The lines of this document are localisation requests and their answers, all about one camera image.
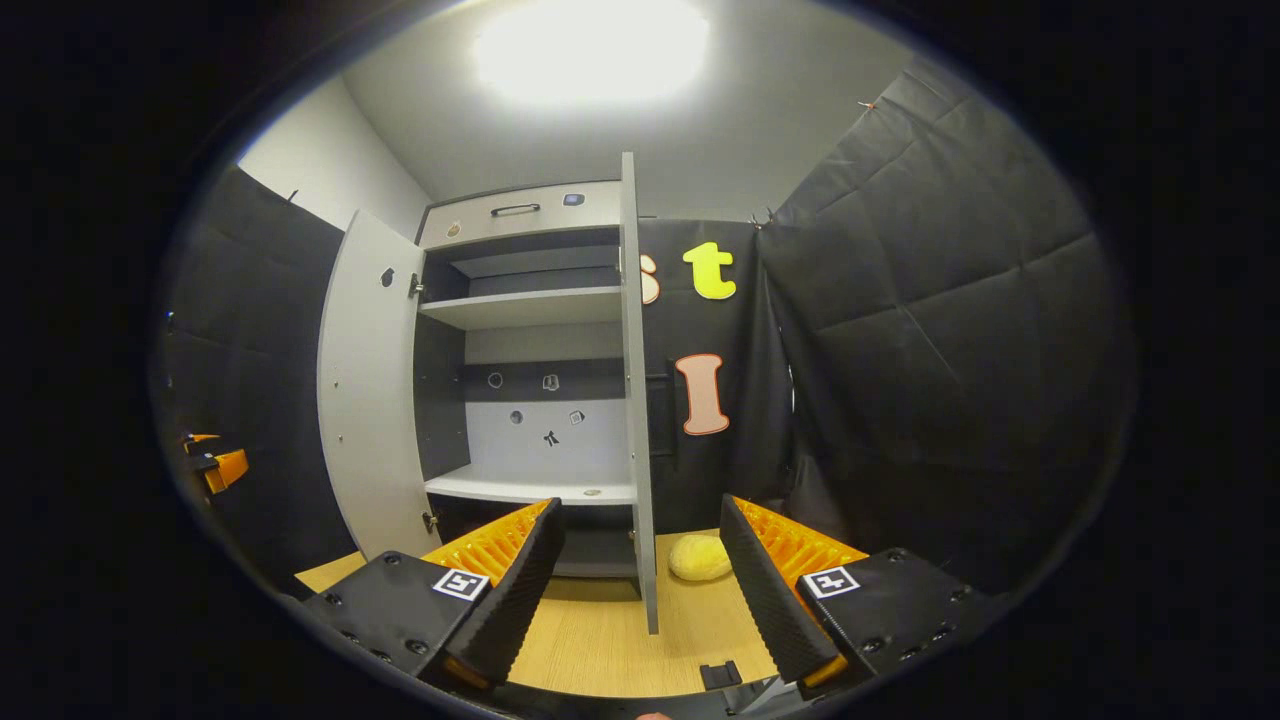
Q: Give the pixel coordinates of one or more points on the low white cabinet shelf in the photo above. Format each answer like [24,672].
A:
[520,486]

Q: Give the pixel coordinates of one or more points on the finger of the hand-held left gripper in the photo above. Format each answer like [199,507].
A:
[200,439]
[228,467]

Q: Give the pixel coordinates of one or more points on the large ceiling light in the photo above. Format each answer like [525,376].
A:
[590,45]

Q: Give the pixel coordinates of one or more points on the black backdrop cloth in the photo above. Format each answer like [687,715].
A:
[950,350]

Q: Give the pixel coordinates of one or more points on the grey double-door shoe cabinet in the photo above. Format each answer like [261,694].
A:
[540,440]

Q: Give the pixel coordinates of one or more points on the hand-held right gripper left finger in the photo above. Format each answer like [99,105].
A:
[525,570]

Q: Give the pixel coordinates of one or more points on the grey cabinet drawer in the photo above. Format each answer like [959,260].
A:
[590,212]

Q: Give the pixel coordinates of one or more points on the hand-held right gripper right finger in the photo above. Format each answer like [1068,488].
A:
[765,590]

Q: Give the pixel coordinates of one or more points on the high white cabinet shelf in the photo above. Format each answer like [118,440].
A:
[530,308]

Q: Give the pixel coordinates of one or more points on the grey cabinet door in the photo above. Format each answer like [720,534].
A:
[370,400]
[636,400]

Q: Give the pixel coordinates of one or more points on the yellow soft toy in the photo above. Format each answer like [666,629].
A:
[700,558]

